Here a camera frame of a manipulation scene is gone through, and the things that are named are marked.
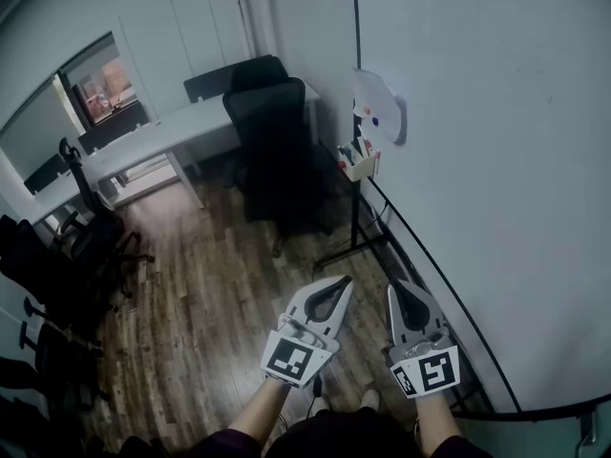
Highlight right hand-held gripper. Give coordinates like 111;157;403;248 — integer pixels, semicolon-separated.
381;279;460;400

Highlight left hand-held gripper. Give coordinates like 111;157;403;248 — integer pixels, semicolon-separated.
260;277;355;389

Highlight white marker holder tray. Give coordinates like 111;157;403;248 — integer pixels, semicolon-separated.
337;140;382;183

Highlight person's right forearm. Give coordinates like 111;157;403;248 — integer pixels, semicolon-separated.
413;392;462;452

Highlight person's left forearm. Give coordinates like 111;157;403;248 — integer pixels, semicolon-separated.
227;377;290;444

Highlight person's black trousers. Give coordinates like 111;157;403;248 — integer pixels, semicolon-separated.
264;406;421;458

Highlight black mesh office chair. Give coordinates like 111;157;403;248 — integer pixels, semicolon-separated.
222;54;345;260

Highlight person's dark maroon shirt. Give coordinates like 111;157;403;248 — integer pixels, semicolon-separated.
185;427;494;458

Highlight white paper sheet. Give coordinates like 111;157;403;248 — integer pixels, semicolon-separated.
351;66;409;147

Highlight long white desk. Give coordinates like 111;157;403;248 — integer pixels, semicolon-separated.
78;83;321;210

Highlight black swivel chair with armrests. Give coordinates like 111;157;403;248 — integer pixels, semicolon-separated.
52;137;157;300
0;214;120;352

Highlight black desk divider panel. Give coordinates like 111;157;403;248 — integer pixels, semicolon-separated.
183;62;255;104
77;101;150;156
23;154;72;196

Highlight small white desk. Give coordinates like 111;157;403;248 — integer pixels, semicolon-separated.
28;177;116;238

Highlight window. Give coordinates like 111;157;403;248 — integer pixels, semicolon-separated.
57;31;140;129

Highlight thin black cable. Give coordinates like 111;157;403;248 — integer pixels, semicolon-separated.
304;374;324;415

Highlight whiteboard with black frame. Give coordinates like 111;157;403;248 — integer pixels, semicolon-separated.
312;0;611;422

